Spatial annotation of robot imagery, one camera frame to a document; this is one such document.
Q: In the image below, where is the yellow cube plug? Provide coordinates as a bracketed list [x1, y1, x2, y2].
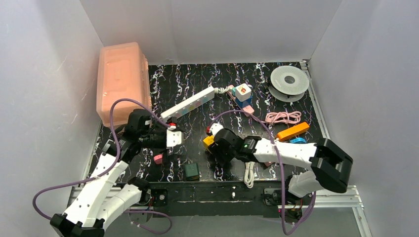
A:
[203, 135, 214, 151]

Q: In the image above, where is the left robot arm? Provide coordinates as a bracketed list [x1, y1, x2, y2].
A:
[50, 109, 166, 237]

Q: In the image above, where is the pink plastic storage box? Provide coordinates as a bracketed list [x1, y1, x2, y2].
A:
[96, 42, 152, 127]

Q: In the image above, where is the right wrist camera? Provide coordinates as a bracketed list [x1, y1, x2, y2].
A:
[206, 123, 224, 136]

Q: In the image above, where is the white power strip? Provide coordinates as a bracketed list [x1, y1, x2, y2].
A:
[161, 86, 215, 121]

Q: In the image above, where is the white cartoon cube plug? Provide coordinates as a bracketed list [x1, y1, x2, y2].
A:
[235, 83, 251, 101]

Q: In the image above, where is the orange power bank socket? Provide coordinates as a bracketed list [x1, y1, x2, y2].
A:
[276, 122, 310, 142]

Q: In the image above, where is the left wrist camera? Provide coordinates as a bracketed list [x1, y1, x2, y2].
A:
[166, 123, 184, 148]

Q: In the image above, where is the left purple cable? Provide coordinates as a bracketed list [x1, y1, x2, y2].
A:
[32, 98, 177, 236]

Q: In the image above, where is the light blue cube socket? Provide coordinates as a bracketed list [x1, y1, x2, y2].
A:
[290, 137, 307, 144]

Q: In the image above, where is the white cable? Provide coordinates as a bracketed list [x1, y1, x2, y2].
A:
[244, 161, 256, 189]

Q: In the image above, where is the pink power strip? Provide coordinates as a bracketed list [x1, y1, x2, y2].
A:
[227, 83, 254, 114]

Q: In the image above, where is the pink coiled cable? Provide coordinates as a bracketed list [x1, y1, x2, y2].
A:
[253, 110, 302, 125]

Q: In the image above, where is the grey filament spool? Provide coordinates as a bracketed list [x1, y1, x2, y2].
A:
[268, 66, 309, 103]

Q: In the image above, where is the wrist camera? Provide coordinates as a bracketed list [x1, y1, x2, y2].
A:
[206, 123, 224, 136]
[166, 123, 184, 148]

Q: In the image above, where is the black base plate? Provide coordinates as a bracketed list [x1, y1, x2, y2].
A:
[119, 179, 315, 218]

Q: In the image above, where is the green cube plug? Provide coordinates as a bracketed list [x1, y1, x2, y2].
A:
[185, 163, 200, 181]

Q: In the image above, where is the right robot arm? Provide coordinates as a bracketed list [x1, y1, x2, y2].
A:
[207, 123, 353, 198]

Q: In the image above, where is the pink cube plug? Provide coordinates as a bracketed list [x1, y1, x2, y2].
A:
[153, 154, 163, 165]

